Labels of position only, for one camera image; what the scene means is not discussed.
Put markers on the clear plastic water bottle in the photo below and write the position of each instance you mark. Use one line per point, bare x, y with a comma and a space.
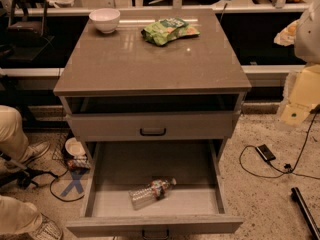
155, 191

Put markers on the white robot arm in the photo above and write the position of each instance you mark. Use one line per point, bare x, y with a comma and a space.
302, 93

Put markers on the grey drawer cabinet with counter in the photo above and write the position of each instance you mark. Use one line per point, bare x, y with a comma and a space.
121, 73

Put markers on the closed grey upper drawer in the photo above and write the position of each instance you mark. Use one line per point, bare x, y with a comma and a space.
153, 126

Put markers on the open grey lower drawer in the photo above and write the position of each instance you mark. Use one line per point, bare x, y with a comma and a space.
195, 205

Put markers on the green snack bag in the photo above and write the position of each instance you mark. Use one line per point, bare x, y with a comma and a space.
166, 30

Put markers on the snack packet on floor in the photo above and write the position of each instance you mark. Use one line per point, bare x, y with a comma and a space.
74, 164

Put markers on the blue tape cross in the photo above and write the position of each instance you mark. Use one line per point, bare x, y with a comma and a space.
75, 183

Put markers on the white ceramic bowl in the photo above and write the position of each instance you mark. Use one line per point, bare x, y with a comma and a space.
105, 20

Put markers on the black device on floor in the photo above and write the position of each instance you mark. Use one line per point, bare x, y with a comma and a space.
265, 153

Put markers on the upper white sneaker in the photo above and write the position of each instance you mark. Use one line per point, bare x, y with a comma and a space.
34, 151

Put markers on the white sneaker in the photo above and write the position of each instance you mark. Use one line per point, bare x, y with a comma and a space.
48, 230
34, 151

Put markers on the person upper leg beige trousers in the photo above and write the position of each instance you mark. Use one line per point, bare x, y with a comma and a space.
13, 141

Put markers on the person leg beige trousers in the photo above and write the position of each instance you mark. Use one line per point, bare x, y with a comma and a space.
17, 217
13, 141

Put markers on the black chair base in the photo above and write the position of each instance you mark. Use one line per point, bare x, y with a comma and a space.
24, 176

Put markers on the black stand at left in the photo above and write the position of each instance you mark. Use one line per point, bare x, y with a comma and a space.
25, 38

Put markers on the lower white sneaker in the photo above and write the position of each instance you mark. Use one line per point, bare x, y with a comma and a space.
48, 230

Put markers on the person lower leg beige trousers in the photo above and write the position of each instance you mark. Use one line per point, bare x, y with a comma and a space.
17, 217

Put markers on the black bar on floor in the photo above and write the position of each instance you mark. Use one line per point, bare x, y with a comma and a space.
298, 198

